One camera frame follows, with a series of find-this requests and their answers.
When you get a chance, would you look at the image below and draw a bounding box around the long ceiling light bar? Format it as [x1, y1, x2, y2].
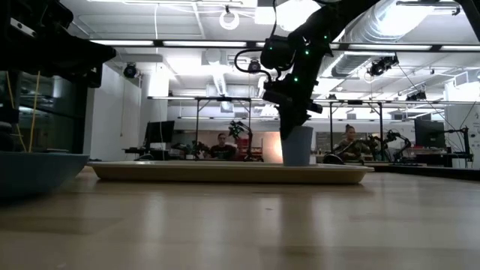
[88, 38, 480, 53]

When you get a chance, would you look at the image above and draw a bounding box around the black aluminium table frame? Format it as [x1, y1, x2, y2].
[369, 162, 480, 182]

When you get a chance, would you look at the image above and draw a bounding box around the black computer monitor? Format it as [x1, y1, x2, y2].
[413, 118, 447, 149]
[145, 120, 176, 145]

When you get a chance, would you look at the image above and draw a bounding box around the beige plastic tray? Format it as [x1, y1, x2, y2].
[88, 160, 375, 185]

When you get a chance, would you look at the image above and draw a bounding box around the yellow cable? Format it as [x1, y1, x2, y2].
[4, 70, 42, 153]

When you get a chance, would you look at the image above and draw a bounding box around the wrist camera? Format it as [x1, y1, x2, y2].
[259, 34, 298, 71]
[9, 16, 38, 39]

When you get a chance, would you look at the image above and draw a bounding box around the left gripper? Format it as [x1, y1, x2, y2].
[0, 36, 118, 89]

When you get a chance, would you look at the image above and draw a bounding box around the black station frame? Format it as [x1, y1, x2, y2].
[194, 96, 254, 161]
[328, 98, 385, 161]

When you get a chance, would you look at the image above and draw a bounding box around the black ceiling camera rig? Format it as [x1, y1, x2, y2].
[367, 55, 400, 77]

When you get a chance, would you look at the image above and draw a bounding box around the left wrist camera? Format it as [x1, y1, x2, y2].
[9, 16, 38, 39]

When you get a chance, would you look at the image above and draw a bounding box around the white ceiling ring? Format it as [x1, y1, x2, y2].
[218, 9, 241, 32]

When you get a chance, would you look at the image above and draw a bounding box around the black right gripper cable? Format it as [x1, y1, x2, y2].
[233, 47, 273, 82]

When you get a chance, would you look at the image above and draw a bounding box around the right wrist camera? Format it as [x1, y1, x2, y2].
[259, 34, 298, 71]

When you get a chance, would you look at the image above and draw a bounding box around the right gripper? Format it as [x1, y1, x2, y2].
[262, 76, 324, 141]

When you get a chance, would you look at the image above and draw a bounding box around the silver ventilation duct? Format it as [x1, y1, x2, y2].
[329, 0, 446, 79]

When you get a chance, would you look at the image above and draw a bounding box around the blue cup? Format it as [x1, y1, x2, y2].
[280, 125, 314, 167]

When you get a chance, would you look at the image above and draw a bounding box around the person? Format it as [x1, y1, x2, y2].
[208, 132, 238, 161]
[332, 123, 372, 163]

